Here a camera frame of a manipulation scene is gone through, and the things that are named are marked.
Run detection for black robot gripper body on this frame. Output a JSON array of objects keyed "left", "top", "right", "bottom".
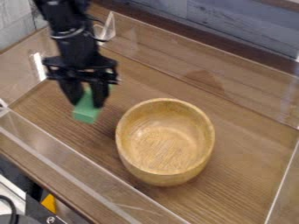
[{"left": 41, "top": 33, "right": 120, "bottom": 86}]

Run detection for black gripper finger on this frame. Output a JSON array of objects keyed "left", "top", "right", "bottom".
[
  {"left": 58, "top": 80, "right": 83, "bottom": 105},
  {"left": 89, "top": 82, "right": 109, "bottom": 108}
]

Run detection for clear acrylic corner bracket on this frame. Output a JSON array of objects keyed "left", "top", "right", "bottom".
[{"left": 90, "top": 12, "right": 116, "bottom": 46}]

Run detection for clear acrylic tray walls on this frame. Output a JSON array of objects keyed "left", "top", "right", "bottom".
[{"left": 0, "top": 16, "right": 299, "bottom": 224}]

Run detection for brown wooden bowl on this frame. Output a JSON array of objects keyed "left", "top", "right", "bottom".
[{"left": 116, "top": 98, "right": 216, "bottom": 186}]

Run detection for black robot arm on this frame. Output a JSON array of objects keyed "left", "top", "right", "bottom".
[{"left": 31, "top": 0, "right": 117, "bottom": 109}]

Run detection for green rectangular block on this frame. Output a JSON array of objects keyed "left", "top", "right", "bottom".
[{"left": 71, "top": 85, "right": 112, "bottom": 124}]

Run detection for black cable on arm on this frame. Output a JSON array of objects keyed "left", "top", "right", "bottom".
[{"left": 86, "top": 17, "right": 109, "bottom": 43}]

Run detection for black equipment with screw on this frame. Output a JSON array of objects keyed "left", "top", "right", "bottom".
[{"left": 23, "top": 200, "right": 67, "bottom": 224}]

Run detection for black cable lower left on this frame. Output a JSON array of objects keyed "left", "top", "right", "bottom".
[{"left": 0, "top": 194, "right": 18, "bottom": 224}]

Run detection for yellow label on equipment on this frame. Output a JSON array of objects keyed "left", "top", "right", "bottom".
[{"left": 41, "top": 194, "right": 57, "bottom": 213}]

